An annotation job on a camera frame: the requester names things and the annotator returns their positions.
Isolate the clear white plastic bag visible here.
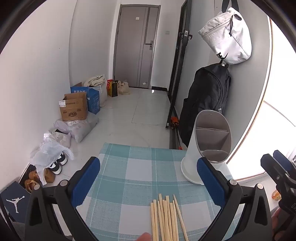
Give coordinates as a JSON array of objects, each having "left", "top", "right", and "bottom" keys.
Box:
[{"left": 31, "top": 139, "right": 74, "bottom": 186}]

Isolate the black floor rail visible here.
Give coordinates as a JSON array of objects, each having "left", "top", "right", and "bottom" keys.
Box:
[{"left": 169, "top": 128, "right": 185, "bottom": 150}]

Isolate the frosted glass window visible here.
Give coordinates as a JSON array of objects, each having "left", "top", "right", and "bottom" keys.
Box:
[{"left": 228, "top": 16, "right": 296, "bottom": 182}]

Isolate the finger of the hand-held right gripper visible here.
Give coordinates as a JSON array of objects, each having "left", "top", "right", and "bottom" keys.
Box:
[
  {"left": 260, "top": 153, "right": 287, "bottom": 184},
  {"left": 273, "top": 150, "right": 291, "bottom": 171}
]

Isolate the bunch of wooden chopsticks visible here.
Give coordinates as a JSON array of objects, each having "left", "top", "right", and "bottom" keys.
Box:
[{"left": 150, "top": 193, "right": 189, "bottom": 241}]

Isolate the white bag with cloth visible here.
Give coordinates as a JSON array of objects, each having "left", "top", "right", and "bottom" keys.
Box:
[{"left": 94, "top": 85, "right": 108, "bottom": 107}]

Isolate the dark blue shoe box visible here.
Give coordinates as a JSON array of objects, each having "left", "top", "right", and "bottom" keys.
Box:
[{"left": 0, "top": 181, "right": 31, "bottom": 223}]

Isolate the teal checked placemat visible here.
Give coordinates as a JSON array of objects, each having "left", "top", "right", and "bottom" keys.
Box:
[{"left": 75, "top": 142, "right": 234, "bottom": 241}]

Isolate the grey entrance door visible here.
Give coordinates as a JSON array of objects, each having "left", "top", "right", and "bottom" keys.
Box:
[{"left": 113, "top": 5, "right": 161, "bottom": 88}]

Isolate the brown cardboard box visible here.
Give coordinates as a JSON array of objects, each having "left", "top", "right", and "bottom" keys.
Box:
[{"left": 58, "top": 91, "right": 89, "bottom": 121}]

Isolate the white parcel bag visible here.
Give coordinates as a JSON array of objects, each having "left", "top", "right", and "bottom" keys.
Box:
[
  {"left": 54, "top": 119, "right": 72, "bottom": 133},
  {"left": 43, "top": 131, "right": 72, "bottom": 149}
]

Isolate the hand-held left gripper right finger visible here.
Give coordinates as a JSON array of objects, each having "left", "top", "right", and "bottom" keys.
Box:
[{"left": 196, "top": 157, "right": 274, "bottom": 241}]

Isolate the beige plastic bag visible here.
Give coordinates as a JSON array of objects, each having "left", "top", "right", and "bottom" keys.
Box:
[{"left": 118, "top": 80, "right": 130, "bottom": 95}]

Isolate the person's left hand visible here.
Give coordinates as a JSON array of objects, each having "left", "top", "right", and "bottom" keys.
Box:
[{"left": 135, "top": 232, "right": 152, "bottom": 241}]

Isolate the grey parcel bag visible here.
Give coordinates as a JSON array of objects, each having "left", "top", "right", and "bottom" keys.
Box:
[{"left": 69, "top": 113, "right": 99, "bottom": 143}]

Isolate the person's right hand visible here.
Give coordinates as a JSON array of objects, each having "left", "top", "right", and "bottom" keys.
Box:
[{"left": 271, "top": 207, "right": 281, "bottom": 241}]

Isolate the yellow black paper bag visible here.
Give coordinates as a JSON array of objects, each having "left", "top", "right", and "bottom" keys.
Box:
[{"left": 107, "top": 80, "right": 121, "bottom": 97}]

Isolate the black white sneaker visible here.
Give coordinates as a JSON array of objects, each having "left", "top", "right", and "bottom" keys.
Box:
[
  {"left": 47, "top": 161, "right": 63, "bottom": 175},
  {"left": 57, "top": 152, "right": 68, "bottom": 165}
]

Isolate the black backpack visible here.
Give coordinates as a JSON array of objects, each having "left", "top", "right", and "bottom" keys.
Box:
[{"left": 179, "top": 62, "right": 232, "bottom": 147}]

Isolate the black framed glass door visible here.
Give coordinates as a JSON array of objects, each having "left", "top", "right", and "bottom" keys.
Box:
[{"left": 165, "top": 0, "right": 193, "bottom": 130}]

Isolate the white hanging sling bag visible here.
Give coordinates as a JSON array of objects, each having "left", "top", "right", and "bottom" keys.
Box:
[{"left": 198, "top": 0, "right": 252, "bottom": 65}]

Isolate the blue cardboard box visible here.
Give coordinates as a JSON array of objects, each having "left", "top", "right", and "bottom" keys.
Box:
[{"left": 70, "top": 86, "right": 100, "bottom": 115}]

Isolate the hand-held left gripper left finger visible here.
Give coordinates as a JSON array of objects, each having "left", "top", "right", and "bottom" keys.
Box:
[{"left": 25, "top": 156, "right": 101, "bottom": 241}]

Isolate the white grey utensil holder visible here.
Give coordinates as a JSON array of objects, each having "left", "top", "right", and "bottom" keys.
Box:
[{"left": 181, "top": 110, "right": 234, "bottom": 185}]

